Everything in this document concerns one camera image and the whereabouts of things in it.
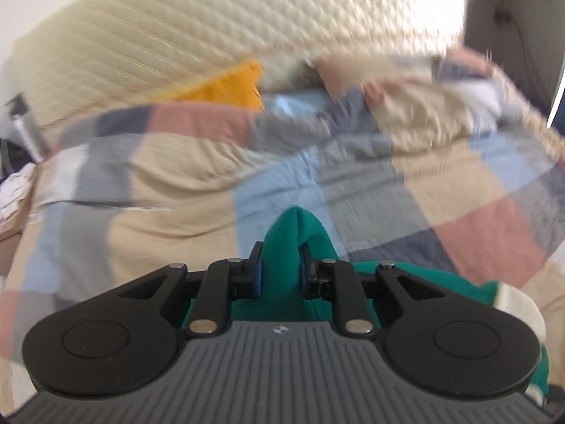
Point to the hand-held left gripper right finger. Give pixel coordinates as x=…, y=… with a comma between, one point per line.
x=309, y=270

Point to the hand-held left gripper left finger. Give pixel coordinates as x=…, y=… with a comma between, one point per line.
x=257, y=271

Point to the green hoodie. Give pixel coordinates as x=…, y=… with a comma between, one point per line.
x=291, y=247

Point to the patchwork quilt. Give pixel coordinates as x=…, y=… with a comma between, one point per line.
x=176, y=176

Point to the orange pillow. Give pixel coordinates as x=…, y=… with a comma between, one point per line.
x=229, y=88

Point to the patchwork pillow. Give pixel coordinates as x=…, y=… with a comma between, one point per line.
x=419, y=92

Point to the cream quilted headboard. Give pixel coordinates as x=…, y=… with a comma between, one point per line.
x=198, y=22

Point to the white patterned cloth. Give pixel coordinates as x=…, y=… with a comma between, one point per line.
x=13, y=190

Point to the silver bottle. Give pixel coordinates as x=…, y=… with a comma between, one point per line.
x=26, y=126

